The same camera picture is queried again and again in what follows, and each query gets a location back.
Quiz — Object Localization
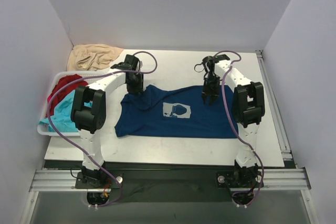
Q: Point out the aluminium frame rail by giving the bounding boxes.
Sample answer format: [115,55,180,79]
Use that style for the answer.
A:
[30,169,311,192]

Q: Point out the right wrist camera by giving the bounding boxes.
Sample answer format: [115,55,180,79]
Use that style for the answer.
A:
[194,54,230,73]

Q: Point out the navy blue mickey t-shirt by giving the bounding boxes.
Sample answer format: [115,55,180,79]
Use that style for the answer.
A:
[115,85,238,139]

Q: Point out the white plastic laundry basket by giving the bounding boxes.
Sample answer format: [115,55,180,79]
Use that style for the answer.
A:
[37,71,105,137]

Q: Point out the red t-shirt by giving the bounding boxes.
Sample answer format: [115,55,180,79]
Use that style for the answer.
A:
[47,74,88,116]

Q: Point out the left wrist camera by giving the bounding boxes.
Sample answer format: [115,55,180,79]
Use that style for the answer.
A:
[110,54,141,71]

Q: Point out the right side aluminium rail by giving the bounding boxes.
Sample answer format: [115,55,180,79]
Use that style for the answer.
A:
[255,50,298,168]

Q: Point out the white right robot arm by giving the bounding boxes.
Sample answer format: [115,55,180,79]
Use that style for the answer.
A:
[201,55,265,186]

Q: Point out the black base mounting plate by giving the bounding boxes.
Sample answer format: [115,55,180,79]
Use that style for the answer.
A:
[75,162,264,206]

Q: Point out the beige t-shirt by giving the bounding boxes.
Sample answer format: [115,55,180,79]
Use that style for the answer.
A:
[67,44,124,71]

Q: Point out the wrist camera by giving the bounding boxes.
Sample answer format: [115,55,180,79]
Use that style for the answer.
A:
[110,54,141,71]
[194,54,230,73]

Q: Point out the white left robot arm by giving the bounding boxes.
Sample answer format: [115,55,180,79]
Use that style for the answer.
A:
[70,71,144,188]

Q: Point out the turquoise t-shirt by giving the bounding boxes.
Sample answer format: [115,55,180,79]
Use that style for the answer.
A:
[37,91,79,136]

